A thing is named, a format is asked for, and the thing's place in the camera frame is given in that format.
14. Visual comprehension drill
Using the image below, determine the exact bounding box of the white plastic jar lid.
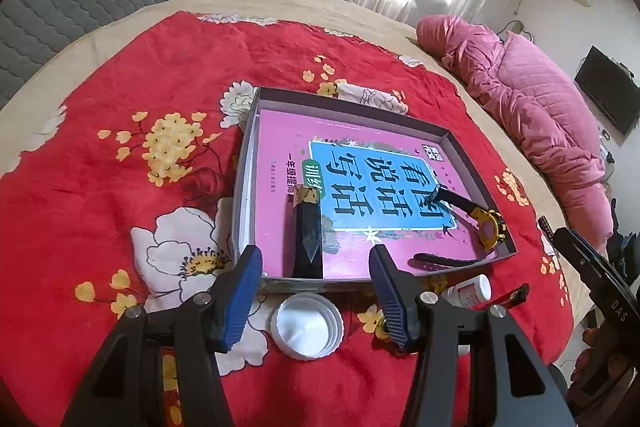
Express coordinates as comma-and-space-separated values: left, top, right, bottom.
269, 293, 345, 361

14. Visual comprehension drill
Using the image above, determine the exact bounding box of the grey cardboard box tray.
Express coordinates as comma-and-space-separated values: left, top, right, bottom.
231, 88, 516, 293

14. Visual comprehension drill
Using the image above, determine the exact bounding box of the red floral blanket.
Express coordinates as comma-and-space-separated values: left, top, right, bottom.
1, 12, 573, 426

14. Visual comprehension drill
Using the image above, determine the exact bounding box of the black rectangular lipstick case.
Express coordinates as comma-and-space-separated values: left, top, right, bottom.
293, 184, 323, 280

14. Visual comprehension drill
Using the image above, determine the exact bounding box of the pink quilted duvet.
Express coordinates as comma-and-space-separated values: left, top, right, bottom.
416, 15, 613, 251

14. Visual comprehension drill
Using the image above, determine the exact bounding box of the small white pill bottle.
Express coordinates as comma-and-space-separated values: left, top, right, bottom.
444, 274, 492, 309

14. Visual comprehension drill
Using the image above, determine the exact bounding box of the red lighter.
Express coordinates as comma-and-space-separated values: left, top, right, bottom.
485, 283, 530, 311

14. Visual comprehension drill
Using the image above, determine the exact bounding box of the pink and blue book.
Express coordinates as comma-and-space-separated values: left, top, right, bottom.
254, 109, 484, 280

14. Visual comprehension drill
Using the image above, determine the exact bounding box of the black wall television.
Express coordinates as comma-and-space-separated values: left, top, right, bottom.
575, 46, 639, 135

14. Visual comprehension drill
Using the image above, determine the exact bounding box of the beige bed sheet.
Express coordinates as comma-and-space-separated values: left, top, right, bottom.
1, 0, 590, 326

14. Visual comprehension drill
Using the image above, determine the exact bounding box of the black and yellow watch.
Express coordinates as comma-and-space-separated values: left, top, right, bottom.
413, 185, 508, 268

